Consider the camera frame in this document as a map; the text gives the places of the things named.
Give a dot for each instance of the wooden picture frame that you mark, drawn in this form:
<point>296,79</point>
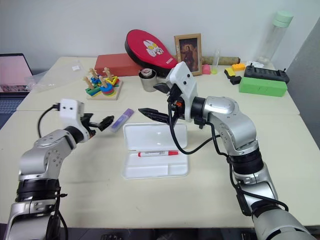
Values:
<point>188,53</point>

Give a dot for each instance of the small white packet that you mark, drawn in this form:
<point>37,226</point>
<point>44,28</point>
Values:
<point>75,67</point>

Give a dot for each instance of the small pink block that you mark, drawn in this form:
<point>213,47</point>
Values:
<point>206,70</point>

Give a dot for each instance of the red whiteboard marker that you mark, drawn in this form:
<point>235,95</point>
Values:
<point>157,153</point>

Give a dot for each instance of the cork wooden roll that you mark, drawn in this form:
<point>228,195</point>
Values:
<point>227,60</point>

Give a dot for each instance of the red white item in cup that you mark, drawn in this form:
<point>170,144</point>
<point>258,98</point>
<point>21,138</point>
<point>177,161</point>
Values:
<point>146,73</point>

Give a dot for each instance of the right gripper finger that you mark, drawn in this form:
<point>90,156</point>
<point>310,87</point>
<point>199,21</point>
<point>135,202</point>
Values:
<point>163,87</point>
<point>155,114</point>

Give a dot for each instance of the small black block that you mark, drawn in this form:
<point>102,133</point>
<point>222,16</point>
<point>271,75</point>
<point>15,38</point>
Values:
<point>235,80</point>

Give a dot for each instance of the open laptop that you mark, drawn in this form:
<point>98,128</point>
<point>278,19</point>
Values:
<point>12,72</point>

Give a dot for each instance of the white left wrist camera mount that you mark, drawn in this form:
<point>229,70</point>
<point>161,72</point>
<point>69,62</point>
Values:
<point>71,111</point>

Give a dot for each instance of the small yellow-green cap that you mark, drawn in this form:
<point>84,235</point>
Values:
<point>214,72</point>

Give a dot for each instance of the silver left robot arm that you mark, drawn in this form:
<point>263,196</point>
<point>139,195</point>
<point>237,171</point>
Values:
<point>47,150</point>

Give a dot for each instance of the clear plastic bag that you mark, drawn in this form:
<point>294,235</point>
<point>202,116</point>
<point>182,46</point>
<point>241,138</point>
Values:
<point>40,81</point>

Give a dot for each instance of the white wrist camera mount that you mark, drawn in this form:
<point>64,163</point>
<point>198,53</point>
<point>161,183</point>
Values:
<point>71,111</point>
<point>183,80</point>

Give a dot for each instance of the red black boxing pad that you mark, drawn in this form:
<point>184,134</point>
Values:
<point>147,47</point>

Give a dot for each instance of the crumpled white paper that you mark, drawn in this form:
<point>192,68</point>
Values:
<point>255,63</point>

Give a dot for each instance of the yellow black sponge block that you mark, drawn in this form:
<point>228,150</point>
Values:
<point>230,72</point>

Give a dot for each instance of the red rectangular box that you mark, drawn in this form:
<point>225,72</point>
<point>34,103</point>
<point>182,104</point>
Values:
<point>112,65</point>

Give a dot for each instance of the clear plastic tube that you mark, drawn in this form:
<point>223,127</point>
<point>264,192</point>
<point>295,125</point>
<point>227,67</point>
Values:
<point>216,58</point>

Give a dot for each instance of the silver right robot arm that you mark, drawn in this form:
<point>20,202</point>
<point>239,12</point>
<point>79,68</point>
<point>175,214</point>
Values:
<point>237,127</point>

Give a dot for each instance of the clear bottle green lid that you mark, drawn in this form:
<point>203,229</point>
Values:
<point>272,37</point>

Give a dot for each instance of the steel cup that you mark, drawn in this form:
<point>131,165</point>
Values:
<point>147,83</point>

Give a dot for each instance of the wooden shape stacking toy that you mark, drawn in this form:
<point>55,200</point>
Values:
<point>103,87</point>

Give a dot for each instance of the yellow toy brick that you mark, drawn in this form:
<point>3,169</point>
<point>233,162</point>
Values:
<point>238,67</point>

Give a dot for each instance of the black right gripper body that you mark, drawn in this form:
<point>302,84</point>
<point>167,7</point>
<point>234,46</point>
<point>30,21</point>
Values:
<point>176,100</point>

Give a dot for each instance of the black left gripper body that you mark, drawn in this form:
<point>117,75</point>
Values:
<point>89,128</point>

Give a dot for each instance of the white plastic pencil case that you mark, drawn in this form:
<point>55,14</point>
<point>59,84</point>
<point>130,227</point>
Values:
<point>155,140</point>

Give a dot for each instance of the green rectangular box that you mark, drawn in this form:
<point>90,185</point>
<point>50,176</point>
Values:
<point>262,86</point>

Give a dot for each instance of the purple marker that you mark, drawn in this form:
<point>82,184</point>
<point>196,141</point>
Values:
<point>122,120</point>

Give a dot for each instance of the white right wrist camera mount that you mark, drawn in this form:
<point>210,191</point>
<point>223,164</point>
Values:
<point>183,80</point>

